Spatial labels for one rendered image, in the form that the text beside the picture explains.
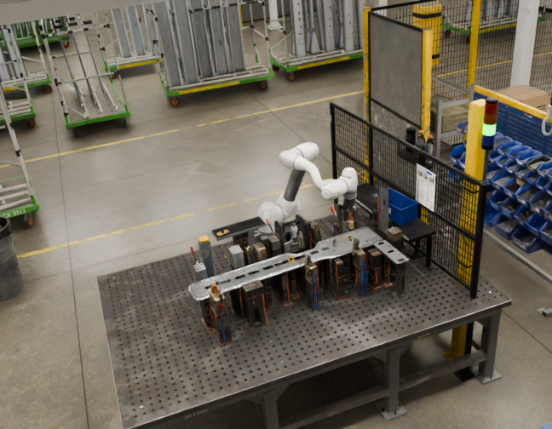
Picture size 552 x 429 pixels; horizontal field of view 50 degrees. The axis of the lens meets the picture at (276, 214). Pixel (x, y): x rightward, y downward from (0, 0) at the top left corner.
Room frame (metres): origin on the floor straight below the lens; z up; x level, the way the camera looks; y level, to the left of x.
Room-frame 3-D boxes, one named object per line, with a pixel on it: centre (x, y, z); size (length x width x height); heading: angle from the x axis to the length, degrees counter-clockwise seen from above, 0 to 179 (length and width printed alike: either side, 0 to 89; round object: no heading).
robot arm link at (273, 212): (4.10, 0.06, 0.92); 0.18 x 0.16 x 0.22; 131
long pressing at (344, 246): (3.31, -0.05, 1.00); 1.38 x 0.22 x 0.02; 112
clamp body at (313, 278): (3.19, -0.19, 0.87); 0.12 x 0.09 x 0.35; 22
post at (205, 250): (3.46, 0.51, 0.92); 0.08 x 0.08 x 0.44; 22
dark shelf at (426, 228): (3.84, -0.83, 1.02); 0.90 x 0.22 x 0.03; 22
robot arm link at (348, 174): (3.49, -0.50, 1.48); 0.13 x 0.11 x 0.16; 131
